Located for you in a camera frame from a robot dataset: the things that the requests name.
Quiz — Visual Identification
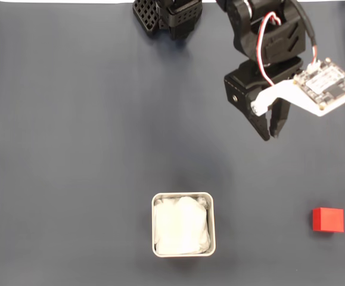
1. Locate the dark blue table mat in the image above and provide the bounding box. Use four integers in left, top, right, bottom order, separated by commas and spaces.
0, 2, 345, 286

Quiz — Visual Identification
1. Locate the red cube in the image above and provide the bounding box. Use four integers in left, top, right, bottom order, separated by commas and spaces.
312, 207, 345, 232

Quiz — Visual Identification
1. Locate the red white servo wire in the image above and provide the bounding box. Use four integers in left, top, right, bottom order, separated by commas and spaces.
257, 11, 283, 87

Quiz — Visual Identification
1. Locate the black camera cable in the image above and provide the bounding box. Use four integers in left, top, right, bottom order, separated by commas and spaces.
293, 0, 321, 60

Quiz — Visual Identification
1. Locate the white square metal box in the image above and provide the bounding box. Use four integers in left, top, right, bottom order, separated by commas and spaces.
151, 192, 216, 257

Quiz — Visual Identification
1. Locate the white camera circuit board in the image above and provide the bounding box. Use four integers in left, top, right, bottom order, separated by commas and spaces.
251, 57, 345, 117

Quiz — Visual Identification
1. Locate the white crumpled cloth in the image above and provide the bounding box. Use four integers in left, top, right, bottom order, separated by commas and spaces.
154, 195, 212, 256

